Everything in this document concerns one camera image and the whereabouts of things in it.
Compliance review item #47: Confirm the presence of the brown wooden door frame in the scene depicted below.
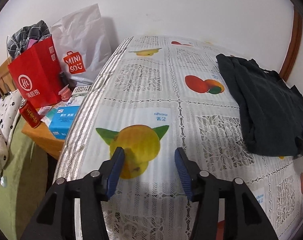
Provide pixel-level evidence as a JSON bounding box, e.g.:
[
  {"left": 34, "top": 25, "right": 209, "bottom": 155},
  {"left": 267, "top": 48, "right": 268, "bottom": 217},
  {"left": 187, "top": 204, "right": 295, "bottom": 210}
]
[{"left": 279, "top": 6, "right": 303, "bottom": 81}]

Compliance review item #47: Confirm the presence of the grey plaid cloth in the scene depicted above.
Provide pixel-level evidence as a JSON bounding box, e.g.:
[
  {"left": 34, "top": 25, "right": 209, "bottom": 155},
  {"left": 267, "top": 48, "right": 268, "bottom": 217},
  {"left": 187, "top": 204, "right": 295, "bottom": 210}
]
[{"left": 7, "top": 20, "right": 51, "bottom": 60}]

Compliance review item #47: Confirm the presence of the red drink can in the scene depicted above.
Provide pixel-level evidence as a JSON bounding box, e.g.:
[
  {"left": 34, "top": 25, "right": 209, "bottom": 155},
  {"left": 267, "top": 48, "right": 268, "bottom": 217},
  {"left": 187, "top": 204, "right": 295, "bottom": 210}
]
[{"left": 19, "top": 99, "right": 41, "bottom": 128}]

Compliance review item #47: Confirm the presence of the wooden bedside table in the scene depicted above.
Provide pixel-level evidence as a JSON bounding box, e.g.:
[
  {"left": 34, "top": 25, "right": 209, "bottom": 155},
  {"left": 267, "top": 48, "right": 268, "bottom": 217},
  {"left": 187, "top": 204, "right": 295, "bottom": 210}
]
[{"left": 22, "top": 108, "right": 65, "bottom": 160}]

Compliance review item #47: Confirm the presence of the green bedding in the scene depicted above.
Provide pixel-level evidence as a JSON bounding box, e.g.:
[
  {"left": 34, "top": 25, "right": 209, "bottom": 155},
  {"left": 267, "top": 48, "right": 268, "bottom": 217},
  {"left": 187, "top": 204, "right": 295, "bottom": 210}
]
[{"left": 0, "top": 118, "right": 48, "bottom": 239}]

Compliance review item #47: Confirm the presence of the white black-dotted cloth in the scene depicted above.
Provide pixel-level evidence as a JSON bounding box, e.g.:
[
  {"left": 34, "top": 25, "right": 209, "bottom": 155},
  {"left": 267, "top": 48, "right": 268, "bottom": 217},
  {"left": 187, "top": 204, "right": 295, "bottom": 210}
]
[{"left": 0, "top": 90, "right": 22, "bottom": 180}]

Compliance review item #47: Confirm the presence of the white Miniso plastic bag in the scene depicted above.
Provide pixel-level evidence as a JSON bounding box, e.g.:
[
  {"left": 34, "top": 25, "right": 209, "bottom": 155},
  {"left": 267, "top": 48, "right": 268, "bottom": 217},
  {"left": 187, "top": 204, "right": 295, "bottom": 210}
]
[{"left": 51, "top": 4, "right": 111, "bottom": 86}]

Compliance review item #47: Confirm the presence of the fruit print tablecloth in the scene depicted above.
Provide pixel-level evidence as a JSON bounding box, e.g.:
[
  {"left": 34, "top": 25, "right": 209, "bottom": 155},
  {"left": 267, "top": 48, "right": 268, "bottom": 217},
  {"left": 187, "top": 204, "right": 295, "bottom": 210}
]
[{"left": 55, "top": 36, "right": 303, "bottom": 239}]

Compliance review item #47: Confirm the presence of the blue tissue pack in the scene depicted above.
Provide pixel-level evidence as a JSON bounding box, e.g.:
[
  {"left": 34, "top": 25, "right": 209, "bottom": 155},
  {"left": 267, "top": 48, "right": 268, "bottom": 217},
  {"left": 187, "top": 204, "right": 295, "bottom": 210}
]
[{"left": 49, "top": 106, "right": 79, "bottom": 140}]

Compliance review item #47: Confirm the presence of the red paper bag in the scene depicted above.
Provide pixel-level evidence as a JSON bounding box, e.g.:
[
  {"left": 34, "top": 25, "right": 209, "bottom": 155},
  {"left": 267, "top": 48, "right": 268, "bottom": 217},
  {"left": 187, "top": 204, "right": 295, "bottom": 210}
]
[{"left": 8, "top": 37, "right": 63, "bottom": 108}]

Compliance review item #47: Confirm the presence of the wooden headboard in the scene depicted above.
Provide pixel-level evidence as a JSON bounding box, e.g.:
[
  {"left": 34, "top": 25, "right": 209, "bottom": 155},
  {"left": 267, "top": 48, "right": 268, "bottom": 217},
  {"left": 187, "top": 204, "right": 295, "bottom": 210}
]
[{"left": 0, "top": 59, "right": 17, "bottom": 96}]

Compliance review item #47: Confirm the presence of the black sweatshirt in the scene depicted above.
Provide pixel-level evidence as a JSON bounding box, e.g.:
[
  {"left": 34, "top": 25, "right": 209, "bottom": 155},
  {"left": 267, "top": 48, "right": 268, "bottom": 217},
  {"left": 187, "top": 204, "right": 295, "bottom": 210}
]
[{"left": 216, "top": 54, "right": 303, "bottom": 157}]

